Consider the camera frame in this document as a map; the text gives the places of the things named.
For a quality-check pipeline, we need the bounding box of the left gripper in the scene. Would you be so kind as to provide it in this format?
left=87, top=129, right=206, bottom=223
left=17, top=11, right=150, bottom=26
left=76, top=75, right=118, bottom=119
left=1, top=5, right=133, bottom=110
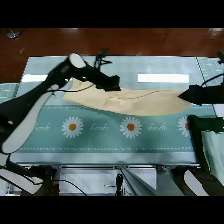
left=99, top=74, right=122, bottom=93

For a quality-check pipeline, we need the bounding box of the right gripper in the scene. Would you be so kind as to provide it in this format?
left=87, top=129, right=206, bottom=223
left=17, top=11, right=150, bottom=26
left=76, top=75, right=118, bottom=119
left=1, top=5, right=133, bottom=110
left=190, top=84, right=218, bottom=107

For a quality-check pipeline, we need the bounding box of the beige shirt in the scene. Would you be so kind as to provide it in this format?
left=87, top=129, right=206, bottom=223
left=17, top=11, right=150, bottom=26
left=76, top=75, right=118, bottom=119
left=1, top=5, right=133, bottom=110
left=62, top=78, right=194, bottom=117

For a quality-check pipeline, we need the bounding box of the black cable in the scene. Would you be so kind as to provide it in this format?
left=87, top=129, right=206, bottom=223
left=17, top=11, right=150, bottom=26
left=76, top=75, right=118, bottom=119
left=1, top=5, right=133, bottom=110
left=199, top=73, right=224, bottom=88
left=53, top=179, right=88, bottom=197
left=46, top=82, right=98, bottom=93

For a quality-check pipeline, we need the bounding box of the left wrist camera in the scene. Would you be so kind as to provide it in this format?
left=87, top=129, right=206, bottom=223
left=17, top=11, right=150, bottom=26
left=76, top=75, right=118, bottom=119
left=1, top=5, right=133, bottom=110
left=94, top=48, right=113, bottom=70

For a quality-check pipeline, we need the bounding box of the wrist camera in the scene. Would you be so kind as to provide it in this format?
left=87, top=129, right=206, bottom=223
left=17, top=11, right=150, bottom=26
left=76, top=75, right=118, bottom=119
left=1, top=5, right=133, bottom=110
left=94, top=48, right=113, bottom=70
left=215, top=49, right=224, bottom=65

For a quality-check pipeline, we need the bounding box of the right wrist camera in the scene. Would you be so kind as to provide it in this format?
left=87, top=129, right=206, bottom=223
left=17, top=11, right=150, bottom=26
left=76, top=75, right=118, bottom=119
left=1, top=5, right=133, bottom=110
left=215, top=49, right=224, bottom=65

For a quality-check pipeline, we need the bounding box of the silver frame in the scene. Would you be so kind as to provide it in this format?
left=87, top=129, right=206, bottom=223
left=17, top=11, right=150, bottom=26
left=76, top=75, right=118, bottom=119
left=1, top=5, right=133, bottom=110
left=0, top=161, right=208, bottom=197

